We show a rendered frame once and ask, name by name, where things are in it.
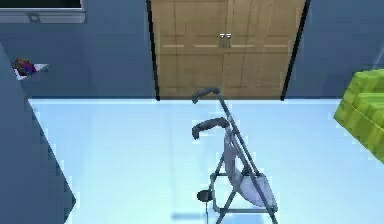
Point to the wooden double door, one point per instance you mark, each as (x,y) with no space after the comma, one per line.
(200,63)

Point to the green sofa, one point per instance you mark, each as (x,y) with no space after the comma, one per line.
(365,106)

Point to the grey framed window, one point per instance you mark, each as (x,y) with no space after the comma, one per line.
(40,10)

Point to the colourful small wall picture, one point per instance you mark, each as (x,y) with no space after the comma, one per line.
(27,67)

